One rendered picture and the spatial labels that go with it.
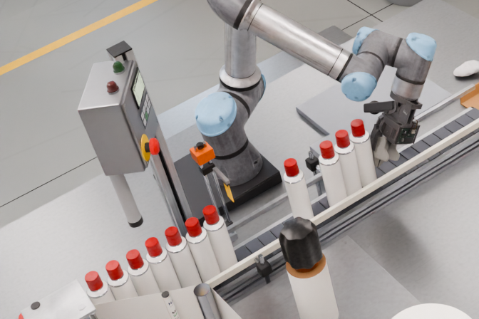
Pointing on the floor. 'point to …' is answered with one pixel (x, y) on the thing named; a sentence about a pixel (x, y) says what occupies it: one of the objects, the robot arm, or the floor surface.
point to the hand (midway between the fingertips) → (376, 160)
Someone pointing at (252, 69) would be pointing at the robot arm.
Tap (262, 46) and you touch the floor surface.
